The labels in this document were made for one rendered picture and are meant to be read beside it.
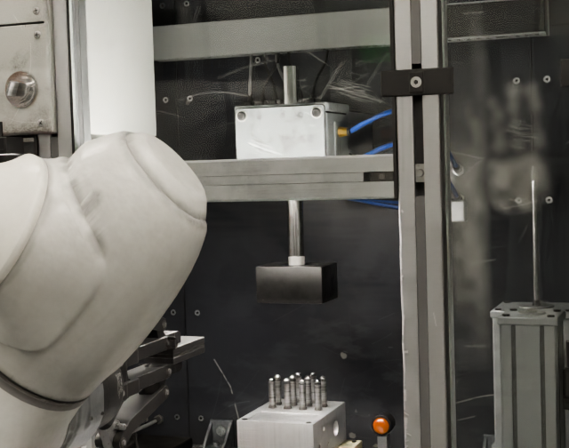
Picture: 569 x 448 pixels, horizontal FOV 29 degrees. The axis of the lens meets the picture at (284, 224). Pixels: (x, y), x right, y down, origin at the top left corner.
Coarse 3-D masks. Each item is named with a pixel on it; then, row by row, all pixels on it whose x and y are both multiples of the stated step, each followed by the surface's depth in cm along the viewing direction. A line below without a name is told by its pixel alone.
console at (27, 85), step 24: (0, 0) 125; (24, 0) 124; (48, 0) 123; (0, 24) 125; (24, 24) 124; (48, 24) 123; (0, 48) 125; (24, 48) 124; (48, 48) 123; (0, 72) 125; (24, 72) 124; (48, 72) 123; (0, 96) 125; (24, 96) 123; (48, 96) 123; (0, 120) 126; (24, 120) 124; (48, 120) 123
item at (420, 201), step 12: (420, 0) 109; (420, 12) 109; (420, 24) 109; (420, 36) 109; (420, 48) 109; (420, 60) 109; (420, 168) 111; (420, 180) 111; (420, 204) 110; (420, 216) 111; (420, 228) 111; (420, 240) 111; (420, 252) 111; (420, 264) 111; (420, 276) 111; (420, 288) 111; (420, 300) 111; (420, 312) 111; (420, 324) 111; (420, 336) 111; (420, 348) 111; (420, 360) 111; (420, 372) 112; (420, 384) 112; (420, 396) 112
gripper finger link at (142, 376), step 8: (136, 368) 101; (144, 368) 100; (152, 368) 100; (160, 368) 100; (168, 368) 102; (128, 376) 97; (136, 376) 97; (144, 376) 98; (152, 376) 99; (160, 376) 100; (168, 376) 102; (128, 384) 94; (136, 384) 95; (144, 384) 98; (152, 384) 99; (128, 392) 94; (136, 392) 95
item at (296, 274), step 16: (288, 208) 137; (288, 224) 137; (288, 240) 137; (288, 256) 138; (304, 256) 138; (256, 272) 136; (272, 272) 136; (288, 272) 135; (304, 272) 134; (320, 272) 133; (336, 272) 139; (256, 288) 136; (272, 288) 136; (288, 288) 135; (304, 288) 134; (320, 288) 134; (336, 288) 139
